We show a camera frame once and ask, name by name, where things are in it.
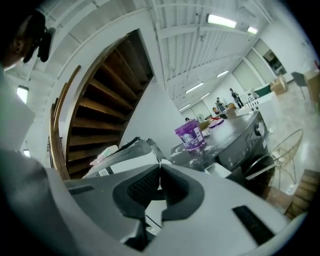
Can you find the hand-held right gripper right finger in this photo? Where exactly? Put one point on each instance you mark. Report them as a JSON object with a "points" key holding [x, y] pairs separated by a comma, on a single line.
{"points": [[212, 212]]}

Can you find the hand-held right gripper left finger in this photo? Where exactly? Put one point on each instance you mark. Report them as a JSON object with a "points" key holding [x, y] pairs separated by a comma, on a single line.
{"points": [[100, 197]]}

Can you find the white detergent drawer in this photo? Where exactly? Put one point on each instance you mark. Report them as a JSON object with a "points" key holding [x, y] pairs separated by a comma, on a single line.
{"points": [[220, 171]]}

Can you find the purple plastic tub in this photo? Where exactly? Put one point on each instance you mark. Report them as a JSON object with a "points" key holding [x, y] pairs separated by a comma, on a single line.
{"points": [[190, 135]]}

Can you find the white grey top-load washing machine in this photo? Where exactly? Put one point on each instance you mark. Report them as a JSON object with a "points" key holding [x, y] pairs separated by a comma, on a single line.
{"points": [[135, 152]]}

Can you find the black front-load washing machine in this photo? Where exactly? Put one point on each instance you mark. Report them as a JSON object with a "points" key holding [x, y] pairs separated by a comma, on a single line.
{"points": [[232, 140]]}

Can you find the purple round lid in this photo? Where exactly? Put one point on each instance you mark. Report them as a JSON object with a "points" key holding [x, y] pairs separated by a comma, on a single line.
{"points": [[216, 124]]}

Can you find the wooden slat platform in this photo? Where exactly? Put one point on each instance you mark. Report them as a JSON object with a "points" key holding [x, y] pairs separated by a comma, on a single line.
{"points": [[302, 192]]}

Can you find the brown wooden staircase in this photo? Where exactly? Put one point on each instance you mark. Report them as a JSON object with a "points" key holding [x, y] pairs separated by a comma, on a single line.
{"points": [[105, 100]]}

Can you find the brown wooden table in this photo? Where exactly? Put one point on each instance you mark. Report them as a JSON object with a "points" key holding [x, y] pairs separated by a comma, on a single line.
{"points": [[231, 113]]}

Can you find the long ceiling light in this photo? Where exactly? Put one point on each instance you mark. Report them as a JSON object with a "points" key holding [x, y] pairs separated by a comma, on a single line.
{"points": [[22, 94], [221, 20], [205, 95], [252, 30], [194, 87], [222, 74]]}

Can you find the green bathtub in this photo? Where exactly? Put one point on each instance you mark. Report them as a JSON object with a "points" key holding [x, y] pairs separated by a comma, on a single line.
{"points": [[263, 91]]}

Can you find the printed cardboard box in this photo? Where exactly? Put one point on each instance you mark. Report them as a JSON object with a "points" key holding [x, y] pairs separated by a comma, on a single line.
{"points": [[278, 86]]}

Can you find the dark chair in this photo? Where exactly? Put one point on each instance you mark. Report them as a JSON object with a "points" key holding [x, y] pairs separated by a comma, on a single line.
{"points": [[298, 78]]}

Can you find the plain cardboard box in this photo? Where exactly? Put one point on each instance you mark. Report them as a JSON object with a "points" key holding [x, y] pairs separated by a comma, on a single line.
{"points": [[313, 85]]}

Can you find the person's face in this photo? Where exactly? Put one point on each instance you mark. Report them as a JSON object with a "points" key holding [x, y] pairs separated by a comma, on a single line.
{"points": [[17, 47]]}

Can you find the black head-worn camera rig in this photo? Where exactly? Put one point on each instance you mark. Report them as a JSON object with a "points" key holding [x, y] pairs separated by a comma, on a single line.
{"points": [[45, 45]]}

